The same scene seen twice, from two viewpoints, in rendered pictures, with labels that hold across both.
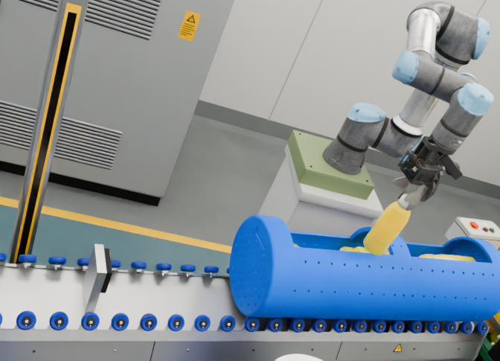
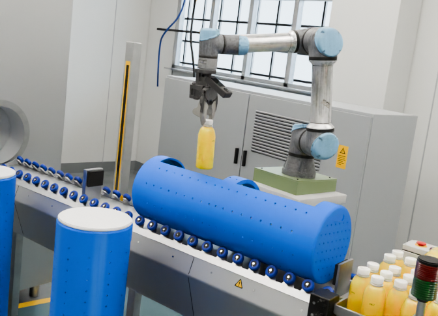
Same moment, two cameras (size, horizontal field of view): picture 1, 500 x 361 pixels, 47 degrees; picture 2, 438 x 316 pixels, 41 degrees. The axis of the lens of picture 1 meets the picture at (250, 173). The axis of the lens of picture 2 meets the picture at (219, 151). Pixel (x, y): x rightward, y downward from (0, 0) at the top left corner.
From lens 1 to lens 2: 2.61 m
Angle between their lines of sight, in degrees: 66
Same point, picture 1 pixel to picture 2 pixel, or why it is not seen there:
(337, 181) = (274, 177)
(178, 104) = not seen: hidden behind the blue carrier
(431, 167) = (199, 85)
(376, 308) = (198, 214)
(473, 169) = not seen: outside the picture
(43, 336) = (57, 197)
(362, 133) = (292, 139)
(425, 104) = (313, 101)
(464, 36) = (310, 38)
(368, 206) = (290, 196)
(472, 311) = (282, 243)
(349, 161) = (287, 165)
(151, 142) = not seen: hidden behind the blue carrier
